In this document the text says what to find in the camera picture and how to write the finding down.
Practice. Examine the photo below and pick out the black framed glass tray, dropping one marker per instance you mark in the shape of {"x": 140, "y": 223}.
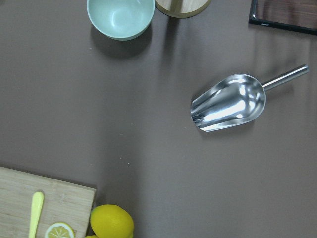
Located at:
{"x": 293, "y": 15}

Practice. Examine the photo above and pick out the whole lemon upper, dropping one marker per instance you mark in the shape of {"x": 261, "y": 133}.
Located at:
{"x": 111, "y": 221}

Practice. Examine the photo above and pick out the mint green bowl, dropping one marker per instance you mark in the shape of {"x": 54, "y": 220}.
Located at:
{"x": 121, "y": 20}

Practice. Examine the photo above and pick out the yellow plastic knife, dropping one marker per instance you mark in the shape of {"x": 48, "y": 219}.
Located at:
{"x": 36, "y": 209}

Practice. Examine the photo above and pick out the metal ice scoop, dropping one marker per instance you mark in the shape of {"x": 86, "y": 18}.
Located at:
{"x": 236, "y": 100}

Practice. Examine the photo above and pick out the bamboo cutting board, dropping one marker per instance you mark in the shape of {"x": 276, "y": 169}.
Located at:
{"x": 63, "y": 202}

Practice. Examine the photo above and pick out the lemon slice upper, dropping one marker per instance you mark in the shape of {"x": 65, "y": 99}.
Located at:
{"x": 59, "y": 230}

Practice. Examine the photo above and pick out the wooden cup stand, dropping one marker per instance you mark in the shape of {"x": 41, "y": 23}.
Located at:
{"x": 182, "y": 8}

